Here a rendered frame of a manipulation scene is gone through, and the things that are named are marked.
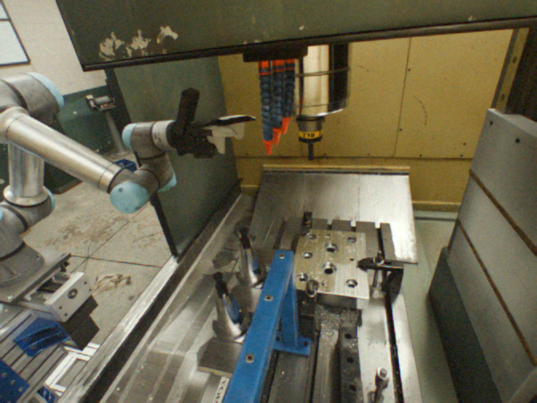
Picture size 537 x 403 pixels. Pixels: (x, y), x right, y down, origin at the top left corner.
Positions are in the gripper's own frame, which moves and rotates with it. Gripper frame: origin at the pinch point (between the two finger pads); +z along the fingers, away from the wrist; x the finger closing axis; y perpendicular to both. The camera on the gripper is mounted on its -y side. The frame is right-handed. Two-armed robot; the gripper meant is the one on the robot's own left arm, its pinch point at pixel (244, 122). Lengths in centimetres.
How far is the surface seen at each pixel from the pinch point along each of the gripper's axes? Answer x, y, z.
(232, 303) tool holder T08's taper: 34.0, 18.4, 8.6
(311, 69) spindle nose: 7.7, -10.2, 17.6
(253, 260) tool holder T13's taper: 23.6, 19.4, 7.9
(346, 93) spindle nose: 3.0, -5.2, 22.9
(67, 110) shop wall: -285, 33, -466
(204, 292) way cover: -7, 73, -37
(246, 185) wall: -97, 69, -52
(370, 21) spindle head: 31.8, -15.4, 26.8
